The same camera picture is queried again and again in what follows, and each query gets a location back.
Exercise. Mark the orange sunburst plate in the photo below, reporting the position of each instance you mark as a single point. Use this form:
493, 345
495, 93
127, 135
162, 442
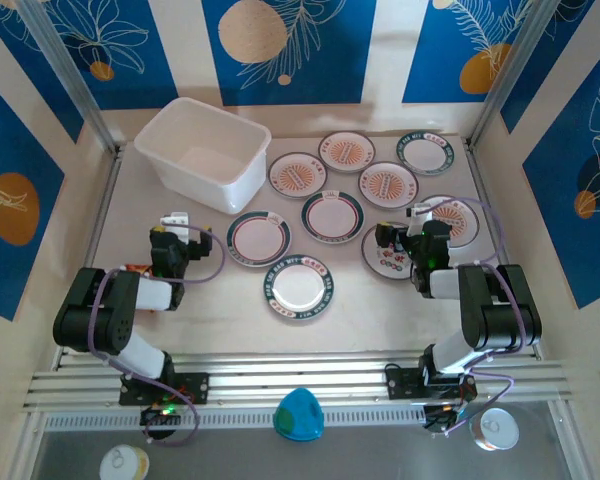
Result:
461, 220
387, 185
298, 175
346, 151

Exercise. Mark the plate with colourful characters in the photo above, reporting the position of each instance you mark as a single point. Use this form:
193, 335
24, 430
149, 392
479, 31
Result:
387, 263

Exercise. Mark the white plastic bin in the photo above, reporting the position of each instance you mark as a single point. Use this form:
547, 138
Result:
205, 160

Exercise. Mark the green lettered rim plate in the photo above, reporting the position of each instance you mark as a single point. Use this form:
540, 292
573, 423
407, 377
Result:
298, 293
425, 153

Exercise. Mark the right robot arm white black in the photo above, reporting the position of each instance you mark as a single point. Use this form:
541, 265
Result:
500, 310

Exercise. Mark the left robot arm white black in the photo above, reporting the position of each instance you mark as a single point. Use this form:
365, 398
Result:
95, 310

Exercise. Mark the orange chip bag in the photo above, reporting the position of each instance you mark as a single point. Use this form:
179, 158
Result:
140, 269

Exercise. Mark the black controller board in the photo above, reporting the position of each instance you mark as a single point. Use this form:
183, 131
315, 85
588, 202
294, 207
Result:
155, 415
437, 417

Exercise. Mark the aluminium mounting rails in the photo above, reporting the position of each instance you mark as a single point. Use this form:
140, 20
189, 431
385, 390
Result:
300, 380

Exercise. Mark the silver tin can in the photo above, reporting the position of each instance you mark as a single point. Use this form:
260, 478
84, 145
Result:
494, 430

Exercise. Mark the blue rounded triangular object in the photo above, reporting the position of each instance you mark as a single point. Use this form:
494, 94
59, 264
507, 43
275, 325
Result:
298, 416

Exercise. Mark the yellow tin can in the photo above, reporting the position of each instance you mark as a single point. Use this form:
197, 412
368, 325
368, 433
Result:
124, 464

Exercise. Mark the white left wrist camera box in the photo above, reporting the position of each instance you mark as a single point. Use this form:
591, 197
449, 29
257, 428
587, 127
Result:
176, 218

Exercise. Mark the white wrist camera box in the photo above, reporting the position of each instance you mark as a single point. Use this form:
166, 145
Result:
176, 218
420, 215

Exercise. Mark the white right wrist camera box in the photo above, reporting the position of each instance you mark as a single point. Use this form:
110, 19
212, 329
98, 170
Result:
420, 215

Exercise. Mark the aluminium side rail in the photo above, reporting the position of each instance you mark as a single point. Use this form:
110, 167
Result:
481, 180
107, 195

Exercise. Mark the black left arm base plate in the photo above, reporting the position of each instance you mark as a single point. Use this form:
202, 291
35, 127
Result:
195, 387

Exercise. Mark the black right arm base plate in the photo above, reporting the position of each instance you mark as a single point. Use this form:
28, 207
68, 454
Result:
402, 382

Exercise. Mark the aluminium frame post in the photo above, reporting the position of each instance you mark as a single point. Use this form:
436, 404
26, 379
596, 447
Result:
505, 65
65, 70

